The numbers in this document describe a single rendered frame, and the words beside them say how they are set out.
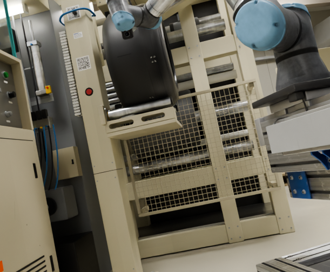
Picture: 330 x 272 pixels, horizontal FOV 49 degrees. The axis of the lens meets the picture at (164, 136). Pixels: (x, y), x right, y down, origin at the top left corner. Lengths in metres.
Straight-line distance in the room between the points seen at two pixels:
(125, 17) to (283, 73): 0.61
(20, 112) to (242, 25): 1.31
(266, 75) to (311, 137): 8.35
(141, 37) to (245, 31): 0.89
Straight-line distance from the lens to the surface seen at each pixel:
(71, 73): 2.07
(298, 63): 1.05
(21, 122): 1.96
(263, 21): 0.95
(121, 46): 1.79
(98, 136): 1.96
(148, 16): 1.45
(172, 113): 1.79
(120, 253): 1.99
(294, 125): 0.84
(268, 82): 9.11
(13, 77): 2.01
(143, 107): 1.84
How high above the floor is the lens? 0.59
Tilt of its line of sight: 5 degrees up
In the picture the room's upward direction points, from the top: 12 degrees counter-clockwise
